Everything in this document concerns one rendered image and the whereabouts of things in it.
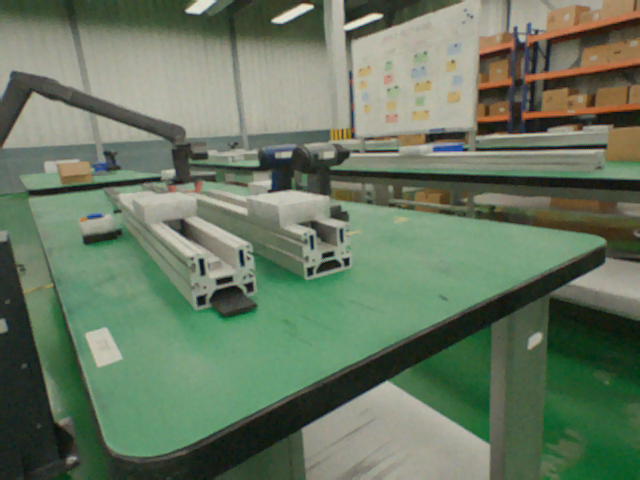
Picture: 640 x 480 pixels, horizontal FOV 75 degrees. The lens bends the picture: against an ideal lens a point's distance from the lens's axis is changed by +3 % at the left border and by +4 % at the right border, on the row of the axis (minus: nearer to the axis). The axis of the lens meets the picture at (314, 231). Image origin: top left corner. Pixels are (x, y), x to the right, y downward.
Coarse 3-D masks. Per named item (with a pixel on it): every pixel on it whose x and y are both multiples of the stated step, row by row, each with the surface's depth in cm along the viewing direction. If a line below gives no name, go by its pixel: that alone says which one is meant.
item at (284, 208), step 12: (276, 192) 89; (288, 192) 89; (300, 192) 87; (252, 204) 84; (264, 204) 78; (276, 204) 74; (288, 204) 74; (300, 204) 75; (312, 204) 77; (324, 204) 78; (252, 216) 85; (264, 216) 79; (276, 216) 75; (288, 216) 74; (300, 216) 76; (312, 216) 77; (324, 216) 78
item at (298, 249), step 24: (192, 192) 134; (216, 192) 131; (216, 216) 109; (240, 216) 93; (264, 240) 83; (288, 240) 73; (312, 240) 70; (336, 240) 73; (288, 264) 75; (312, 264) 70; (336, 264) 75
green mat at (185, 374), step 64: (128, 192) 228; (64, 256) 98; (128, 256) 94; (256, 256) 87; (384, 256) 80; (448, 256) 78; (512, 256) 75; (576, 256) 73; (128, 320) 60; (192, 320) 58; (256, 320) 56; (320, 320) 55; (384, 320) 53; (128, 384) 44; (192, 384) 43; (256, 384) 42; (128, 448) 34
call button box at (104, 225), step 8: (104, 216) 113; (80, 224) 108; (88, 224) 109; (96, 224) 110; (104, 224) 111; (112, 224) 112; (88, 232) 109; (96, 232) 110; (104, 232) 111; (112, 232) 112; (120, 232) 116; (88, 240) 109; (96, 240) 110; (104, 240) 111
